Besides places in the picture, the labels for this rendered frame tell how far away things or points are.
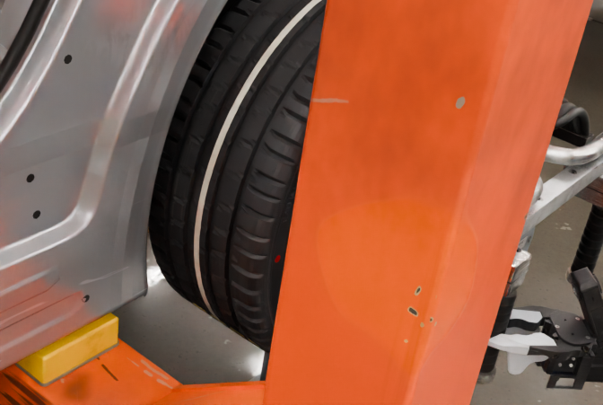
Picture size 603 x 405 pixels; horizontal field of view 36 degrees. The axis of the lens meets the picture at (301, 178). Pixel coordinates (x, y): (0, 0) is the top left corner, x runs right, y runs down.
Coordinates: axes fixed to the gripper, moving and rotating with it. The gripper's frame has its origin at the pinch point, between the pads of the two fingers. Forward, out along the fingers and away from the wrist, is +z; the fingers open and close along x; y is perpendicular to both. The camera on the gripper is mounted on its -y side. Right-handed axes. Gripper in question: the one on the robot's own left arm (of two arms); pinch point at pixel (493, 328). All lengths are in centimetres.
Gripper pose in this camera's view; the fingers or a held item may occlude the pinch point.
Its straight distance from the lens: 131.9
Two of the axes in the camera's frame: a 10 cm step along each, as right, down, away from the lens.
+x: -0.9, -5.1, 8.6
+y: -1.4, 8.6, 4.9
